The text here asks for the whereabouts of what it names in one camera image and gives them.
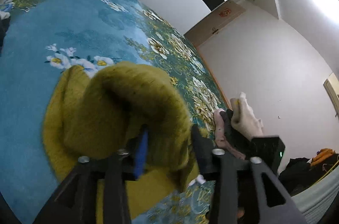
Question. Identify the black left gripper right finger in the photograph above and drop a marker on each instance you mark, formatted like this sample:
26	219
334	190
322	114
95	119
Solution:
245	191

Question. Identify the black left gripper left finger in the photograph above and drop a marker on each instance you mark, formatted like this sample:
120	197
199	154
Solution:
75	199

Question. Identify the olive green knitted sweater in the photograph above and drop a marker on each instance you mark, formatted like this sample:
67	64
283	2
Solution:
96	116

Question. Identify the dark clothes pile on floor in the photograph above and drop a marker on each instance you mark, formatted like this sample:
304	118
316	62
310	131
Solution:
302	173

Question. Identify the black folded garment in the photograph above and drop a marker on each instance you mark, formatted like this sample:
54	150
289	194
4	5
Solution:
237	141

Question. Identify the cream fleece folded garment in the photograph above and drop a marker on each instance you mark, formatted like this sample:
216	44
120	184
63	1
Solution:
244	120

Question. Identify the pink folded garment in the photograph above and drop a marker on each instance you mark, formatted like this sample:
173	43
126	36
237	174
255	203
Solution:
220	138

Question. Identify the white room door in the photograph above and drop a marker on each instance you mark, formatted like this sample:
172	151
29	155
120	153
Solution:
214	22

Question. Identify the blue floral bed blanket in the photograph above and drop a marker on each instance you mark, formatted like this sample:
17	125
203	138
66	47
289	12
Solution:
45	37

